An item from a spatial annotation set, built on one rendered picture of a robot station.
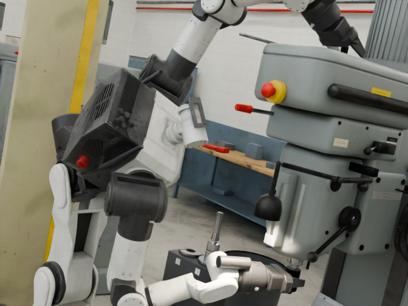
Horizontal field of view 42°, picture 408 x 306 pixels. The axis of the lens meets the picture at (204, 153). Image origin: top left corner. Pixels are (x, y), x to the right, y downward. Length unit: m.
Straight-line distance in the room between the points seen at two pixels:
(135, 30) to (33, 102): 8.49
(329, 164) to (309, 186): 0.08
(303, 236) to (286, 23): 6.48
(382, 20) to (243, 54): 6.72
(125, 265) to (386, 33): 1.01
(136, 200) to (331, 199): 0.53
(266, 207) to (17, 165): 1.81
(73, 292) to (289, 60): 1.00
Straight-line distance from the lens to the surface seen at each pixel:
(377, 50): 1.69
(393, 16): 1.70
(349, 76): 1.39
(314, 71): 1.34
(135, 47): 11.18
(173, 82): 1.61
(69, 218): 1.71
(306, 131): 1.44
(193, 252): 2.00
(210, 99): 8.81
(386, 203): 1.67
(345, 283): 1.98
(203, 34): 1.58
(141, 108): 1.45
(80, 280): 1.81
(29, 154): 2.94
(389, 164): 1.65
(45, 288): 1.79
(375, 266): 1.91
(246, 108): 1.45
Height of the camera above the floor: 1.74
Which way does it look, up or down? 7 degrees down
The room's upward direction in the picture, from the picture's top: 12 degrees clockwise
